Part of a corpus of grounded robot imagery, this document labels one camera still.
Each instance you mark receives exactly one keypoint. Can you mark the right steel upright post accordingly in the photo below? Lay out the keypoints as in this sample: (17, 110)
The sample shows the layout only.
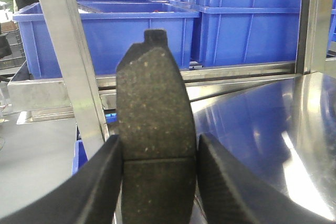
(315, 19)

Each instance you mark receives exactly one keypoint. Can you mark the steel upright post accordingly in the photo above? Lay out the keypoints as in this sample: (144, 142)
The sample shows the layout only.
(70, 45)
(315, 19)

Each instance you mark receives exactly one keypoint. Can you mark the left blue plastic bin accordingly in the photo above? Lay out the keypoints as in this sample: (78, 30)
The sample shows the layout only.
(110, 29)

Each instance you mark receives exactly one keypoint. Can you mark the right blue plastic bin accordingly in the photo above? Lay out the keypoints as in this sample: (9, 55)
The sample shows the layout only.
(235, 32)

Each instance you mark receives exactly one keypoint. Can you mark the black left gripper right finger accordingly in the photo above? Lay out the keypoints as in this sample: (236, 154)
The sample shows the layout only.
(231, 193)

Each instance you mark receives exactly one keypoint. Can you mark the steel roller rack rail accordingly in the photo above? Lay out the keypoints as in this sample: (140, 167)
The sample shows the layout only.
(50, 99)

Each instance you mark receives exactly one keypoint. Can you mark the brake pad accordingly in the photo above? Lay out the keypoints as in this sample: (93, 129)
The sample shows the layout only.
(158, 142)

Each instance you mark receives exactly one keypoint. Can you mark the blue plastic bin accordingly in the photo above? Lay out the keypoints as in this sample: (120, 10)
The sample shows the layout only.
(235, 32)
(110, 29)

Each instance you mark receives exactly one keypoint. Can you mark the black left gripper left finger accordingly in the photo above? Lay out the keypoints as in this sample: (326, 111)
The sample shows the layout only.
(89, 196)

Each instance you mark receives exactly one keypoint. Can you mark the left steel upright post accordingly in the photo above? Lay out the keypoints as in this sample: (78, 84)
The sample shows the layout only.
(70, 45)

